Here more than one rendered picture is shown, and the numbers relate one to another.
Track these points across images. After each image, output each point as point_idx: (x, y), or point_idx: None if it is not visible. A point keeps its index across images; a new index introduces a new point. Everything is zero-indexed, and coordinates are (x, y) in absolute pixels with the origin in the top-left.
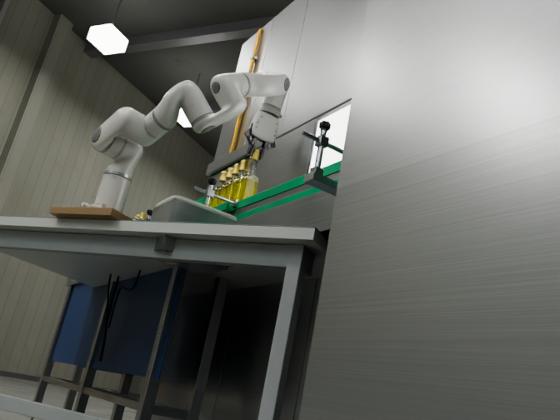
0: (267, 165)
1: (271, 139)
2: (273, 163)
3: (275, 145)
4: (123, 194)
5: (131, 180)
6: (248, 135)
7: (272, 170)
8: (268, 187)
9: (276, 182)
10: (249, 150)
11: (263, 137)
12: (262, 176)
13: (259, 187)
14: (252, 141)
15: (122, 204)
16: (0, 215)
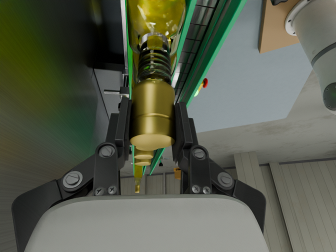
0: (43, 184)
1: (72, 230)
2: (17, 170)
3: (12, 214)
4: (335, 21)
5: (334, 45)
6: (240, 191)
7: (25, 138)
8: (47, 83)
9: (18, 55)
10: (192, 123)
11: (153, 209)
12: (57, 151)
13: (67, 121)
14: (207, 162)
15: (323, 15)
16: (307, 78)
